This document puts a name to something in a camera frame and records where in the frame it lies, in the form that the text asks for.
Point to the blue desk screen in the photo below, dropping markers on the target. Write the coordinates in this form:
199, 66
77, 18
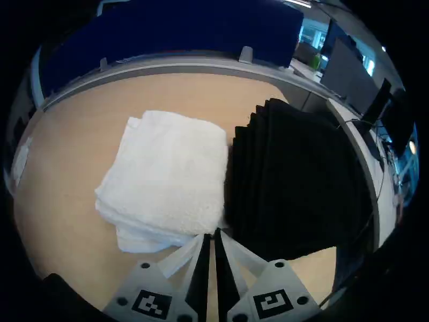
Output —
174, 40

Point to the stack of white towels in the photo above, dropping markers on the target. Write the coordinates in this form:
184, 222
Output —
167, 177

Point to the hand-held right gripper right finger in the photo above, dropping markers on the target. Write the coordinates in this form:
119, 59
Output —
273, 285

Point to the black monitor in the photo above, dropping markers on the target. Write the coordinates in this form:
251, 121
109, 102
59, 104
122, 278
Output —
400, 124
348, 77

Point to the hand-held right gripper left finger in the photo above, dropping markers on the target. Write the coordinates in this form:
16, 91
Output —
151, 282

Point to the white towel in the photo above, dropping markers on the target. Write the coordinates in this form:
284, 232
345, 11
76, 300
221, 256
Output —
20, 161

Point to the stack of black towels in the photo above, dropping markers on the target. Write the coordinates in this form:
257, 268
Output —
295, 181

